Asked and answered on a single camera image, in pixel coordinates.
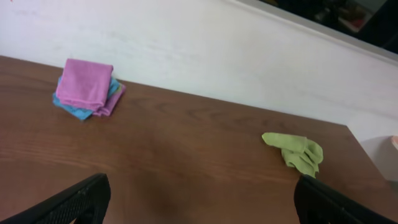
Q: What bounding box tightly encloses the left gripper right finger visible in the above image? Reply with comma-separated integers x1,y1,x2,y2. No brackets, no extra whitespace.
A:
294,175,397,224

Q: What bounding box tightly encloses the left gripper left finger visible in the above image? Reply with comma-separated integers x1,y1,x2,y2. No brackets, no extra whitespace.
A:
1,173,111,224

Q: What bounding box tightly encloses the purple microfiber cloth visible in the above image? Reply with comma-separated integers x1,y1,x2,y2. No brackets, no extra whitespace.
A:
56,58,113,111

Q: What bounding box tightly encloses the crumpled green cloth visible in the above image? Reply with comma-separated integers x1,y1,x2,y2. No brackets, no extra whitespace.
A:
261,133,323,178

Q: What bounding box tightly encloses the folded blue cloth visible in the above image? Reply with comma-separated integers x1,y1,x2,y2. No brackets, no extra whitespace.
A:
52,78,119,121

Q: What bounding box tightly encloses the folded purple cloth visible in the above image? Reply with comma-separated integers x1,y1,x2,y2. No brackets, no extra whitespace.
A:
93,83,126,116

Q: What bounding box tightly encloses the grey window sill ledge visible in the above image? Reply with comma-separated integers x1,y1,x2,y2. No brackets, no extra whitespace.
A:
230,0,397,66

